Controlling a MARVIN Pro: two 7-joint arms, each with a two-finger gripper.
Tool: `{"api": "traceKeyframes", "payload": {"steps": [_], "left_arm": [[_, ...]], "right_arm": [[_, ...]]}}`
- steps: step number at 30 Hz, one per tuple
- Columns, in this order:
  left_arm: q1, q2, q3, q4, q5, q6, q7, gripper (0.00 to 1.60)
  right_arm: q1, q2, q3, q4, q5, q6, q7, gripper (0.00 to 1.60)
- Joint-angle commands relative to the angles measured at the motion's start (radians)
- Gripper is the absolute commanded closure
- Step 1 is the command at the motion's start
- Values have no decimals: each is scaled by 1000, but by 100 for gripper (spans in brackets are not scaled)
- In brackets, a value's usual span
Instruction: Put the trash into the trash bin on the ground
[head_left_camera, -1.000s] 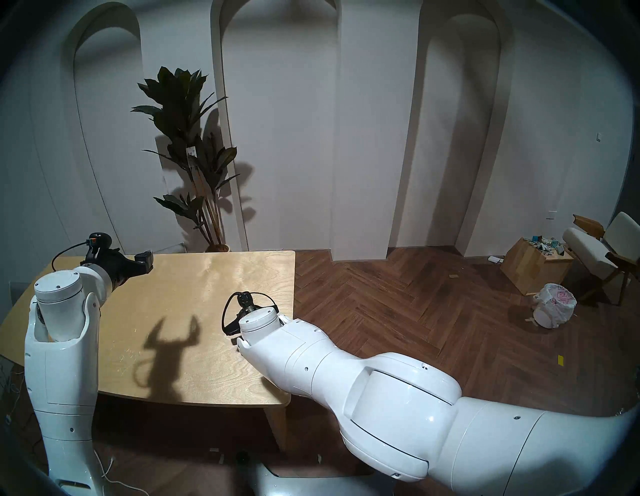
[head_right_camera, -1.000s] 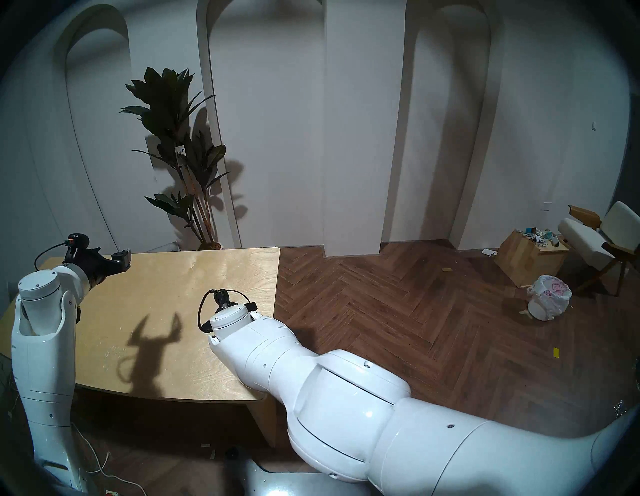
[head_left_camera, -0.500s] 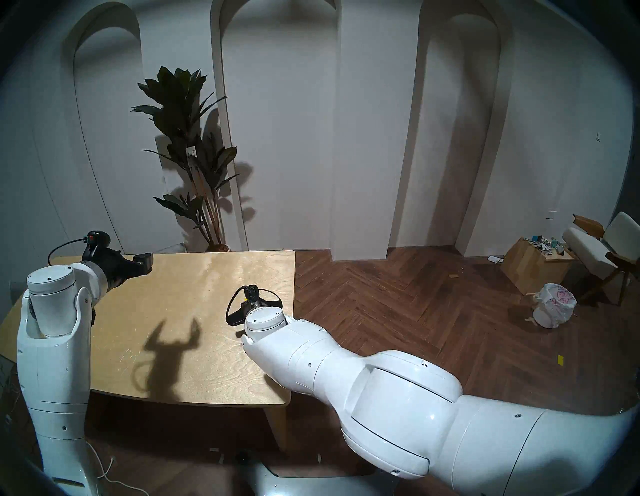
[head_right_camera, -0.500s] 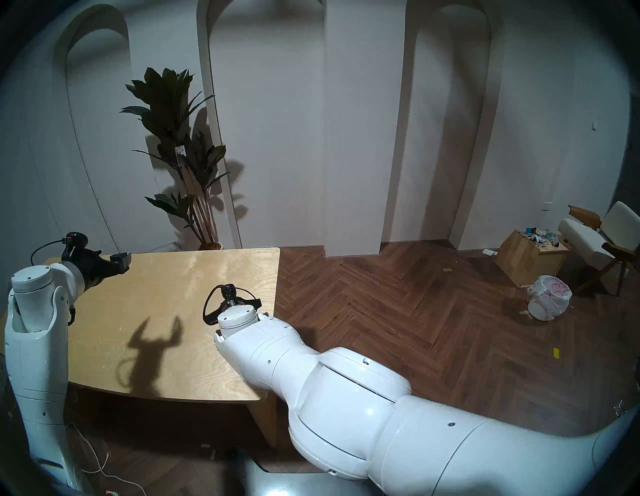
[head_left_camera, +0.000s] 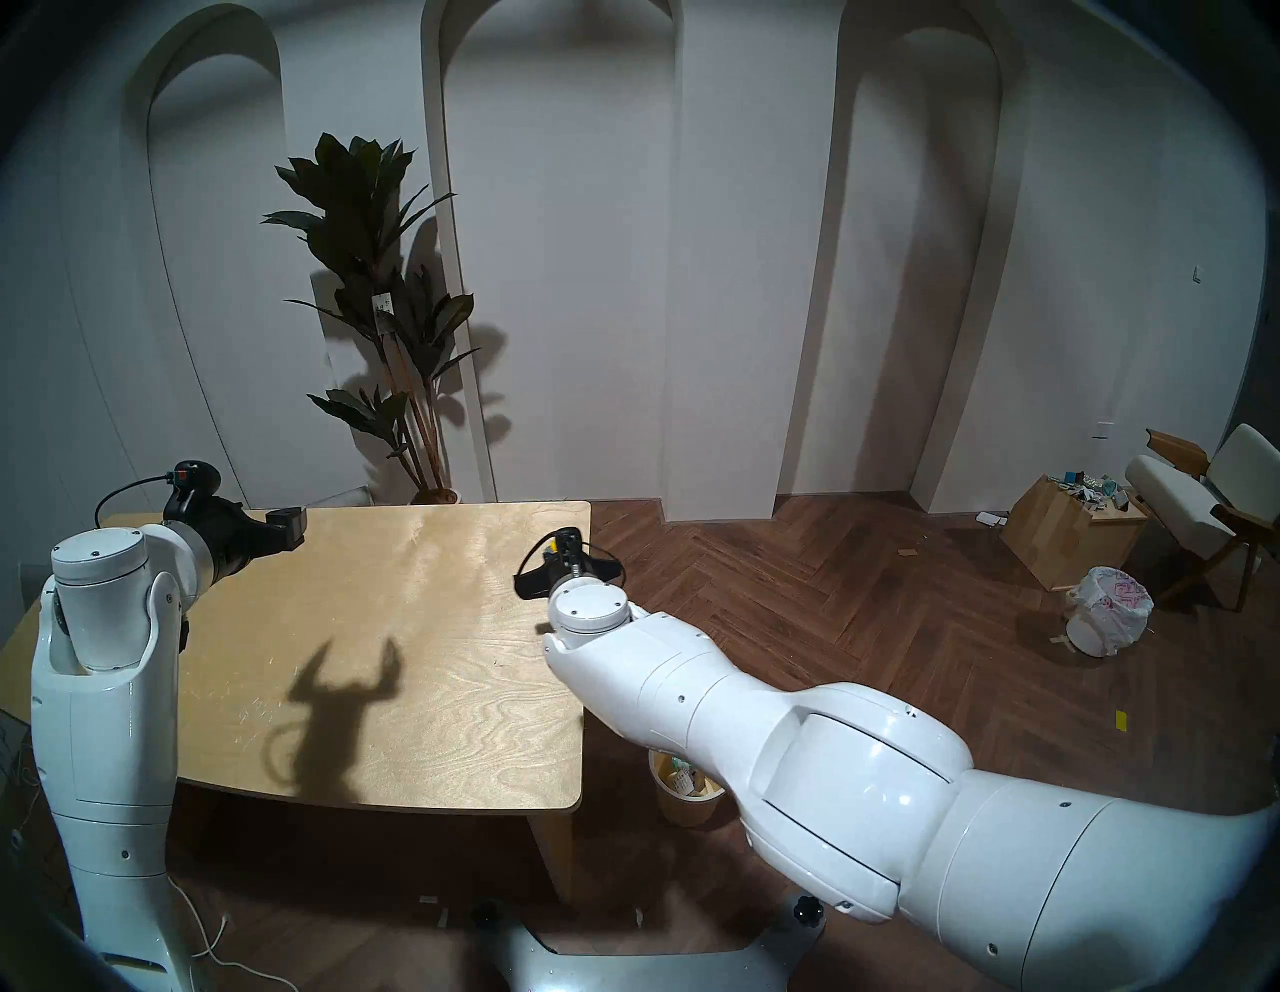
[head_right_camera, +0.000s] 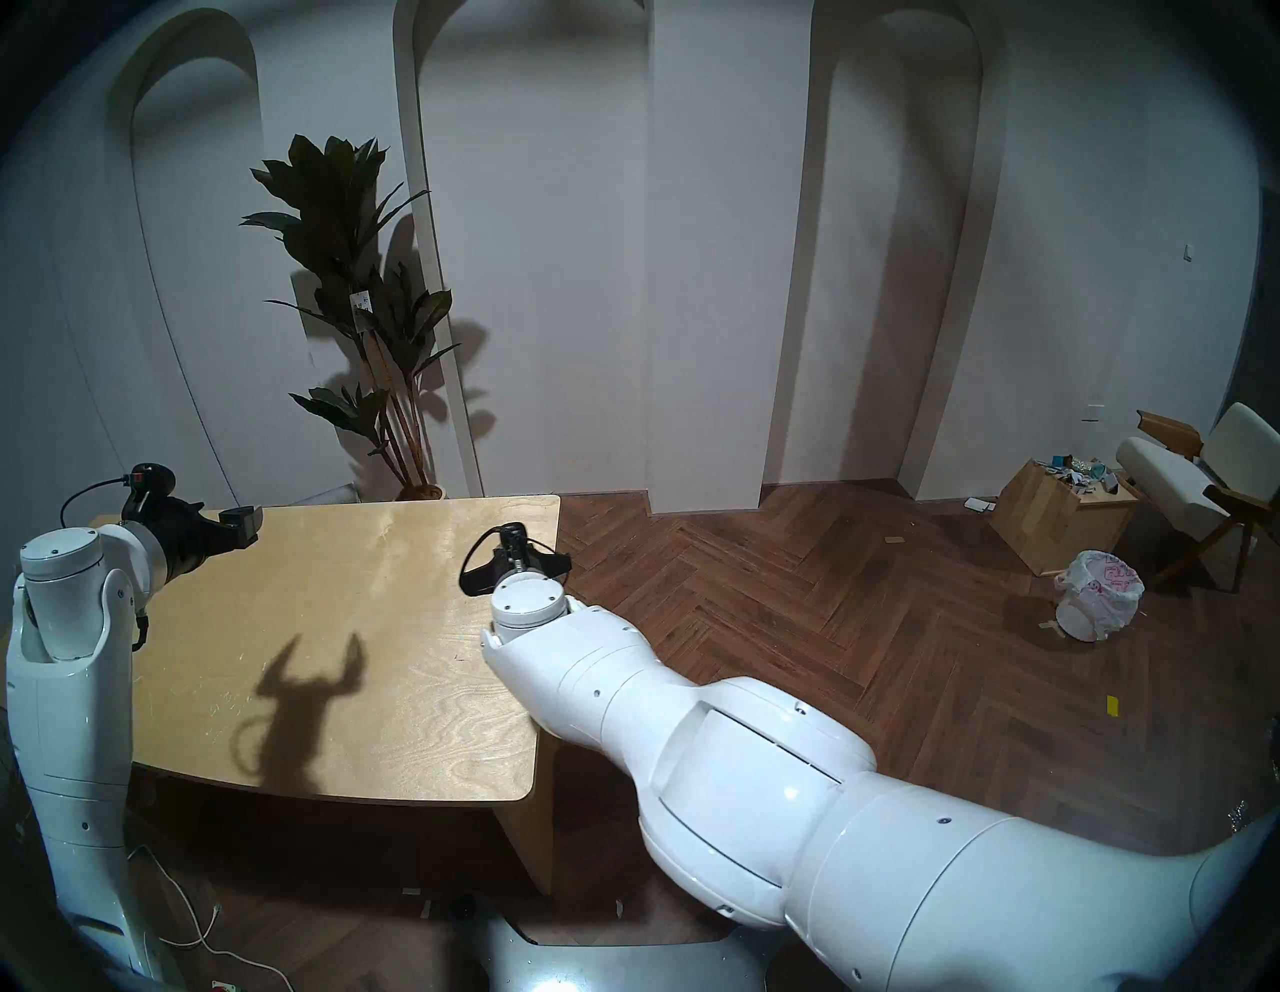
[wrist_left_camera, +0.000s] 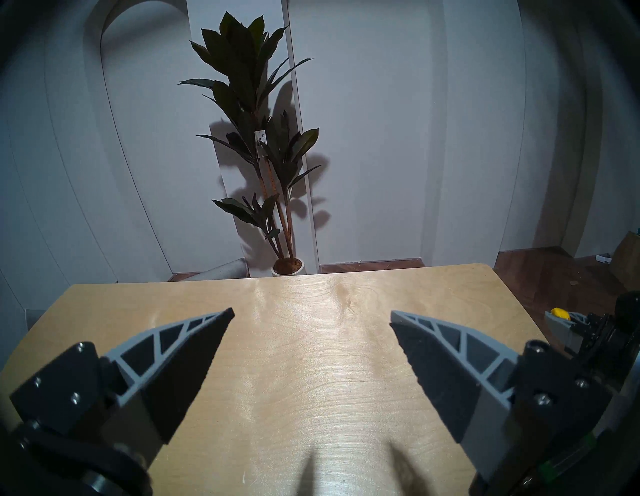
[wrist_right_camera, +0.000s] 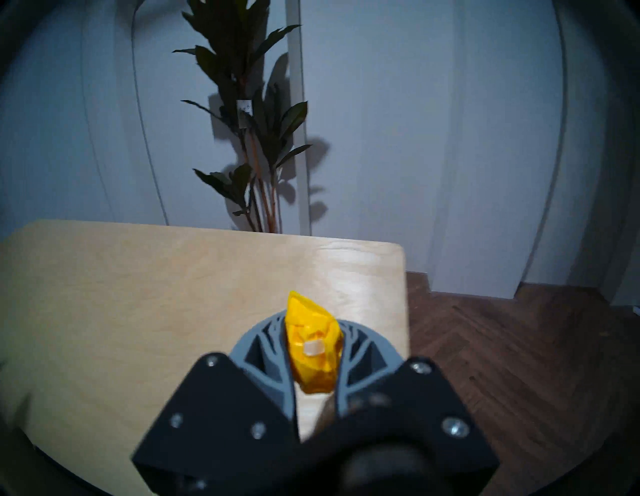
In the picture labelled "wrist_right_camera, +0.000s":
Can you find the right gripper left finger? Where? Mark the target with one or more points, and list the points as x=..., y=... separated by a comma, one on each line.
x=225, y=430

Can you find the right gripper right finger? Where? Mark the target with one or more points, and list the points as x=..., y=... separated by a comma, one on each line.
x=440, y=435

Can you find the yellow wrapper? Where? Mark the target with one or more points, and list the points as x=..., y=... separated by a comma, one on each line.
x=314, y=345

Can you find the light wooden table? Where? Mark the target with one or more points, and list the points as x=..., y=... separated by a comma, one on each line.
x=150, y=300

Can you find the white plant tag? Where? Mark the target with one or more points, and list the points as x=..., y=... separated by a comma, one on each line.
x=244, y=106

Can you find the tall green leafy plant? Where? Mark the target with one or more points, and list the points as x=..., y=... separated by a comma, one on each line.
x=250, y=100

